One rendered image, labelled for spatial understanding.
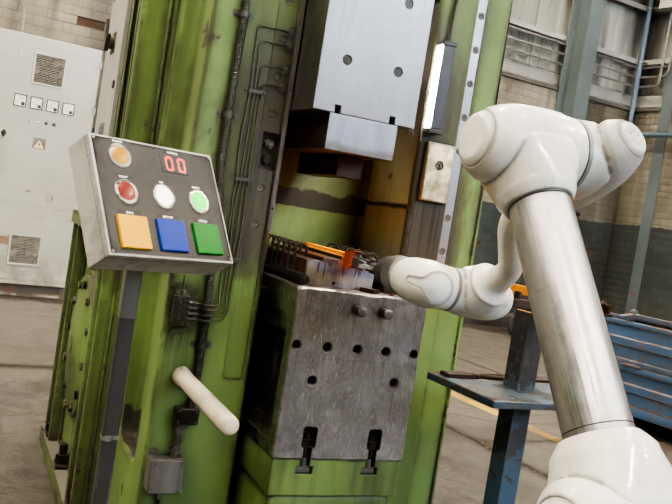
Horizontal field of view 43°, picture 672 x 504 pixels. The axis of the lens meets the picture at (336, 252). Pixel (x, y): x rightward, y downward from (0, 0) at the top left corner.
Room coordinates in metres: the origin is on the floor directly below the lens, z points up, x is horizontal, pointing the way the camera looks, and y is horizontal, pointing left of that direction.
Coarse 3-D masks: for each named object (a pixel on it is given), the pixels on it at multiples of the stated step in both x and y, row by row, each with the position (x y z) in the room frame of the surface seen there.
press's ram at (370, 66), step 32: (320, 0) 2.24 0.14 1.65; (352, 0) 2.21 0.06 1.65; (384, 0) 2.25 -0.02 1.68; (416, 0) 2.29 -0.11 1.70; (320, 32) 2.21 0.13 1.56; (352, 32) 2.22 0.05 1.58; (384, 32) 2.26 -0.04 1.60; (416, 32) 2.29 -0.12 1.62; (320, 64) 2.19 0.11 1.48; (352, 64) 2.23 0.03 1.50; (384, 64) 2.26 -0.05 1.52; (416, 64) 2.30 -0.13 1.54; (320, 96) 2.19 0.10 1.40; (352, 96) 2.23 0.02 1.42; (384, 96) 2.27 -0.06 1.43; (416, 96) 2.31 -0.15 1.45
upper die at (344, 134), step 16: (288, 128) 2.47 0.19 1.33; (304, 128) 2.36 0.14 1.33; (320, 128) 2.25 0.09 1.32; (336, 128) 2.22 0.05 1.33; (352, 128) 2.24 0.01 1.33; (368, 128) 2.26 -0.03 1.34; (384, 128) 2.27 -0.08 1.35; (288, 144) 2.46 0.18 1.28; (304, 144) 2.34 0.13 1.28; (320, 144) 2.24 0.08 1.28; (336, 144) 2.22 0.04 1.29; (352, 144) 2.24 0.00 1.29; (368, 144) 2.26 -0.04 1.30; (384, 144) 2.28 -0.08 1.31; (368, 160) 2.42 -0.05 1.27; (384, 160) 2.31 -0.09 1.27
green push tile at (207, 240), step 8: (192, 224) 1.91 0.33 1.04; (200, 224) 1.93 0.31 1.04; (208, 224) 1.95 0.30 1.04; (192, 232) 1.91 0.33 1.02; (200, 232) 1.92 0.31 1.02; (208, 232) 1.94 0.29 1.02; (216, 232) 1.96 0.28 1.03; (200, 240) 1.91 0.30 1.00; (208, 240) 1.93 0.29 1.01; (216, 240) 1.95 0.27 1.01; (200, 248) 1.90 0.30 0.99; (208, 248) 1.92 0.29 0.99; (216, 248) 1.94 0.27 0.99
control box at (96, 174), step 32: (96, 160) 1.79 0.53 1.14; (160, 160) 1.93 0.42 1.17; (192, 160) 2.01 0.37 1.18; (96, 192) 1.76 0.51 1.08; (192, 192) 1.96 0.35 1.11; (96, 224) 1.75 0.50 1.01; (224, 224) 2.00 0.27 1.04; (96, 256) 1.74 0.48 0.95; (128, 256) 1.75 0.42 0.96; (160, 256) 1.81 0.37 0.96; (192, 256) 1.88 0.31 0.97; (224, 256) 1.96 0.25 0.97
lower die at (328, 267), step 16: (272, 256) 2.45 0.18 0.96; (304, 256) 2.31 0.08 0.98; (320, 256) 2.25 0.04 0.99; (336, 256) 2.28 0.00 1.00; (304, 272) 2.21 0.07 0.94; (320, 272) 2.23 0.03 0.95; (336, 272) 2.24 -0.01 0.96; (352, 272) 2.26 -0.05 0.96; (368, 272) 2.28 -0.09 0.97; (352, 288) 2.27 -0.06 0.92
